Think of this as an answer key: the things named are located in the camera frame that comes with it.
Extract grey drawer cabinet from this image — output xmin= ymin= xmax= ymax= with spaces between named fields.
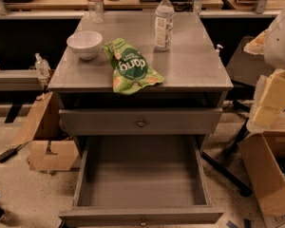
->
xmin=47 ymin=10 xmax=235 ymax=228

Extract cardboard box left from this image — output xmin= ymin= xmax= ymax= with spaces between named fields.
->
xmin=12 ymin=92 xmax=81 ymax=171

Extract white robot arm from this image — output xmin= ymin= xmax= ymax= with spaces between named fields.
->
xmin=250 ymin=8 xmax=285 ymax=129

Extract cardboard box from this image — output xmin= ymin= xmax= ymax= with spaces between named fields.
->
xmin=12 ymin=92 xmax=81 ymax=171
xmin=238 ymin=118 xmax=285 ymax=228

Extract small sanitizer bottle left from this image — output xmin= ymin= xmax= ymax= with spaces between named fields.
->
xmin=35 ymin=53 xmax=50 ymax=77

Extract closed upper drawer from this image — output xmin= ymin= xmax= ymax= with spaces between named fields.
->
xmin=59 ymin=108 xmax=222 ymax=136

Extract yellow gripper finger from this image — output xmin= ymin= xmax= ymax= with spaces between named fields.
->
xmin=251 ymin=105 xmax=279 ymax=128
xmin=259 ymin=69 xmax=285 ymax=112

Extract cardboard box right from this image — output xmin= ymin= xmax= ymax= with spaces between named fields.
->
xmin=238 ymin=118 xmax=285 ymax=228

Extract green snack bag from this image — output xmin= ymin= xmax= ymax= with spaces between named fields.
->
xmin=104 ymin=38 xmax=164 ymax=95

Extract white ceramic bowl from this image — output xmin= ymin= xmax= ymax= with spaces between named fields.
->
xmin=66 ymin=30 xmax=103 ymax=60

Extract clear water bottle background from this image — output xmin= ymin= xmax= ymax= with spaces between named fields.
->
xmin=86 ymin=0 xmax=105 ymax=24

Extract clear plastic bottle white cap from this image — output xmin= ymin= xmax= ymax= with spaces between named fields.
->
xmin=154 ymin=0 xmax=175 ymax=51

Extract open middle drawer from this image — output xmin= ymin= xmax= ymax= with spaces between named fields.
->
xmin=59 ymin=135 xmax=223 ymax=228

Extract black power adapter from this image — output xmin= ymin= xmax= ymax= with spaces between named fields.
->
xmin=0 ymin=148 xmax=17 ymax=162

